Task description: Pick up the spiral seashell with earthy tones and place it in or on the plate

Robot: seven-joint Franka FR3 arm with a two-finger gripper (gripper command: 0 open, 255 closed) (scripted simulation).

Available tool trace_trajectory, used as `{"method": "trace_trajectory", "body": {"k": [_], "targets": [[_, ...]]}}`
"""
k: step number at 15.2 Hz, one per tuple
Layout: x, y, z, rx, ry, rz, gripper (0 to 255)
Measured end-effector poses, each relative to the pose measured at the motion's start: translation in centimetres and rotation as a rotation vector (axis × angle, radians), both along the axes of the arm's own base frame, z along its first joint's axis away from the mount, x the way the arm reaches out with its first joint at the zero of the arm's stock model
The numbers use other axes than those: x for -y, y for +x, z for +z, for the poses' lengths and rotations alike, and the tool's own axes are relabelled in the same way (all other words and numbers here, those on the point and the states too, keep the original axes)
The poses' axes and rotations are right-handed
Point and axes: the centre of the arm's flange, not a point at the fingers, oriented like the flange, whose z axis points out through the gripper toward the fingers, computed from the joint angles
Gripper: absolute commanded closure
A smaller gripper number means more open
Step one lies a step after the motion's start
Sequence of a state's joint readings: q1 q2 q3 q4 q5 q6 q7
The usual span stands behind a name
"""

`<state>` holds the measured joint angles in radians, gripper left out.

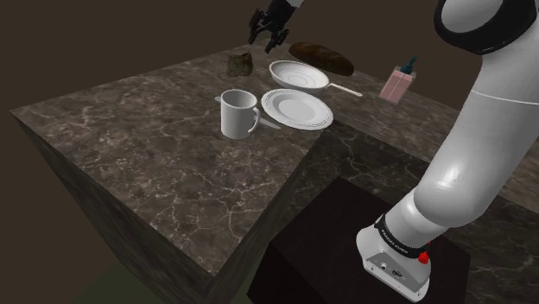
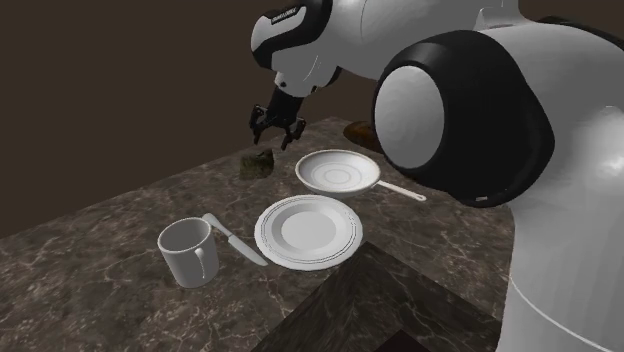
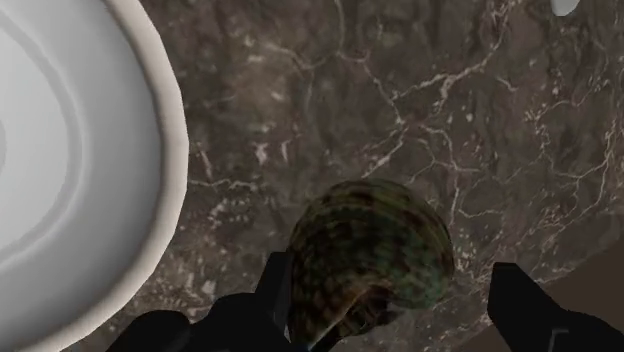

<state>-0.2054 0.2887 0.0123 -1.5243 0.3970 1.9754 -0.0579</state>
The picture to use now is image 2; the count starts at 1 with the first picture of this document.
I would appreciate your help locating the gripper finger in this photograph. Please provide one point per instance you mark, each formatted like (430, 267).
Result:
(294, 132)
(257, 123)

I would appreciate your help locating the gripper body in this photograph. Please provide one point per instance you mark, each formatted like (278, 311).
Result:
(284, 108)

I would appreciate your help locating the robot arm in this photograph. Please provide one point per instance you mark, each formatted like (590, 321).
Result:
(560, 146)

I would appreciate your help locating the dark green-brown lump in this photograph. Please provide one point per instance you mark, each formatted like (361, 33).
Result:
(257, 166)

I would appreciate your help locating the white frying pan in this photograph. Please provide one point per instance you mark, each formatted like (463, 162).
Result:
(336, 173)

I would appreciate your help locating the brown round loaf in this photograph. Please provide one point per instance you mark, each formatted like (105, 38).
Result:
(362, 135)

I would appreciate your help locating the white plate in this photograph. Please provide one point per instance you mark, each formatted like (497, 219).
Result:
(308, 231)

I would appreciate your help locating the white table knife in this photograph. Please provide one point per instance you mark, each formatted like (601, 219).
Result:
(239, 244)

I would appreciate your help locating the white mug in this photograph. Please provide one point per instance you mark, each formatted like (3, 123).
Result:
(187, 263)

